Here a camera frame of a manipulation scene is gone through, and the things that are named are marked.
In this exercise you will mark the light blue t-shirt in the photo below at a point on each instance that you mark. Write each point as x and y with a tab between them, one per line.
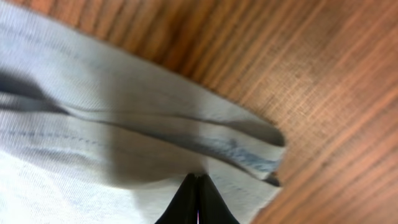
90	134

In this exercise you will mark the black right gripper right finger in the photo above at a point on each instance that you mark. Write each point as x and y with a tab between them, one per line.
211	207

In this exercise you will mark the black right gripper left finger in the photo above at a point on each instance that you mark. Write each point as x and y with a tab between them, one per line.
183	207

